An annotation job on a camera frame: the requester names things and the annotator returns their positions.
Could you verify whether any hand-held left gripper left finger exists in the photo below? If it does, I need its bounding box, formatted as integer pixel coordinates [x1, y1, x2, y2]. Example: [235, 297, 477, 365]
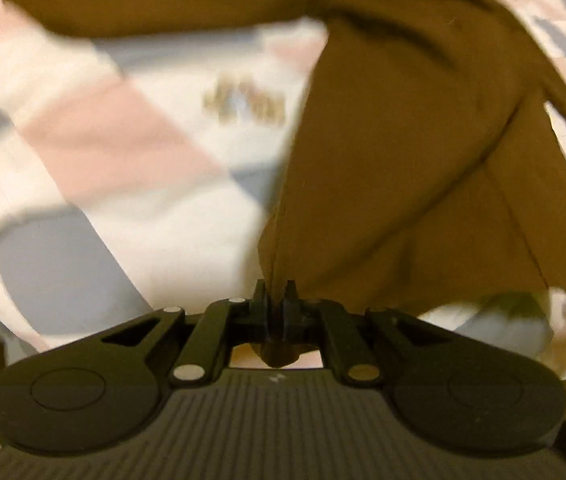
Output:
[100, 279, 277, 388]

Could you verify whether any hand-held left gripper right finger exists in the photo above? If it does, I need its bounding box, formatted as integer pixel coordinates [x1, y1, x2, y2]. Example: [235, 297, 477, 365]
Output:
[282, 280, 450, 387]

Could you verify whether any brown garment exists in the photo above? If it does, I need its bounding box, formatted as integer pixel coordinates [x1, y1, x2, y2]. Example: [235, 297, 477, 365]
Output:
[0, 0, 566, 368]

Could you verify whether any checkered teddy bear print bedsheet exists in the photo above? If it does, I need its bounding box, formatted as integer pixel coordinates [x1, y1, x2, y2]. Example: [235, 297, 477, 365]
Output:
[0, 0, 566, 381]

